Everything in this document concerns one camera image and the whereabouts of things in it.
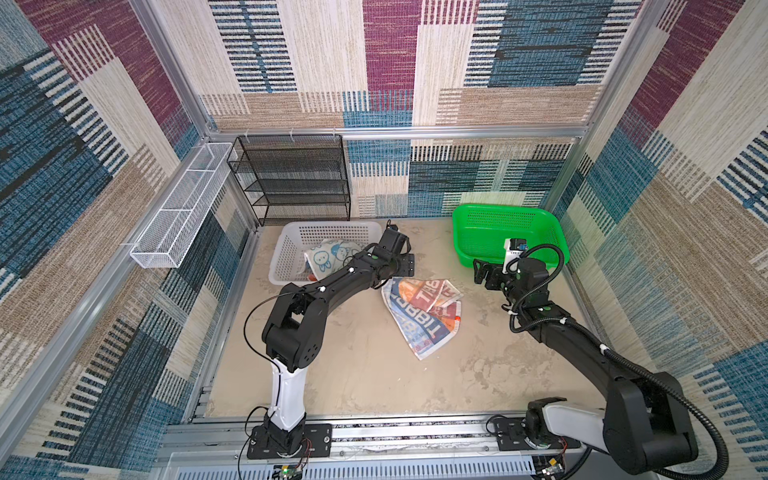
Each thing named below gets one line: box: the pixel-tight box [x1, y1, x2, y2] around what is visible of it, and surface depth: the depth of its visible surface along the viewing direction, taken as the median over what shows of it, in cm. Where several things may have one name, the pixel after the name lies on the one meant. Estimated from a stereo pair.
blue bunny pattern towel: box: [304, 239, 364, 282], surface depth 96 cm
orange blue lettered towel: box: [381, 277, 464, 360], surface depth 95 cm
